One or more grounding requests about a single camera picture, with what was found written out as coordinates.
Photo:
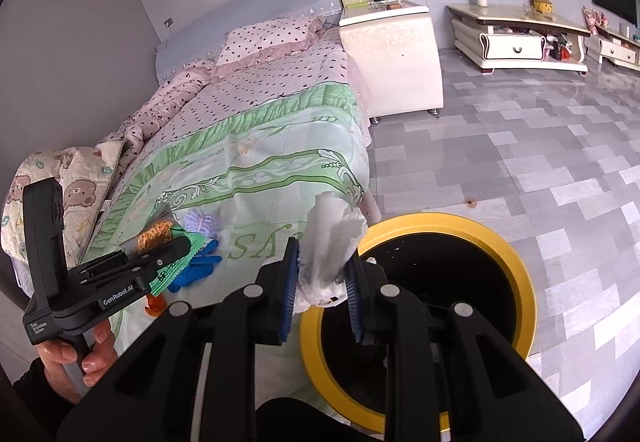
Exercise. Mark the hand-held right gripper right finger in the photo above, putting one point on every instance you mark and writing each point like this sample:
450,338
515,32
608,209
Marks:
356,302

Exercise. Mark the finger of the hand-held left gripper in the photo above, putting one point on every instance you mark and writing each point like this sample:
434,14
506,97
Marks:
172,252

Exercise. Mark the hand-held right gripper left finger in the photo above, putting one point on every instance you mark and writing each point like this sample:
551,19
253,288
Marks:
291,292

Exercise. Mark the green snack packet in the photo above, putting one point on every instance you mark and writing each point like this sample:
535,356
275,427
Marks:
167,279

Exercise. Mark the white tissue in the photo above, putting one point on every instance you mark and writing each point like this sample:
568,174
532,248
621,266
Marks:
325,242

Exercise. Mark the yellow-rimmed black bin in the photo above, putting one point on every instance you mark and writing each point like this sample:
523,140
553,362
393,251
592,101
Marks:
440,223

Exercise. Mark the person's left forearm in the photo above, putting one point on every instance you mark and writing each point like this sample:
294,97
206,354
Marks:
40,404

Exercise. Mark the person's left hand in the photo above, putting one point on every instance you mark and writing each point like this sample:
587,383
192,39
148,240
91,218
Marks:
102,349

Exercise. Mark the blue rubber glove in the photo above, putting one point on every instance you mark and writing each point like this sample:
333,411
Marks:
200,268

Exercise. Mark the orange sock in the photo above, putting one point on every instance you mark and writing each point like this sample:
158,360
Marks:
154,305

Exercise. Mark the bear print quilt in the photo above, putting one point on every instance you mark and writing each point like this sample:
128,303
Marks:
85,192

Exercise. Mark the green floral bedspread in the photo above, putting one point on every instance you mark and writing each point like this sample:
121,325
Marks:
280,161

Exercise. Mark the polka dot duvet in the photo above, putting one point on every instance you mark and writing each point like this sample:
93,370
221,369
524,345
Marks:
160,106

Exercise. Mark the polka dot bed sheet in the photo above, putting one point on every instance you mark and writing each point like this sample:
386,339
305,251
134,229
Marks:
280,86

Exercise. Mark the polka dot ruffled pillow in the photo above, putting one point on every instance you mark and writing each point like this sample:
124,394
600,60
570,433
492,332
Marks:
270,39

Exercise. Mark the white nightstand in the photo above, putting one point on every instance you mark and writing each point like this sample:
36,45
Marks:
390,61

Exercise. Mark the cream coffee table with drawer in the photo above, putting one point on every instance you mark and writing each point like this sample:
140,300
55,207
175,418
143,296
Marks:
510,45

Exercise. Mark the yellow box toy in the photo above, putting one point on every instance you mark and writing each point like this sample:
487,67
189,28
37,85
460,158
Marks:
541,6

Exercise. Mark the cream low cabinet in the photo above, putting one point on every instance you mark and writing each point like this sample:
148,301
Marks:
615,49

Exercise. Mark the pink figurine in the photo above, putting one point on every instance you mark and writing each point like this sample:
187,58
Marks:
593,20

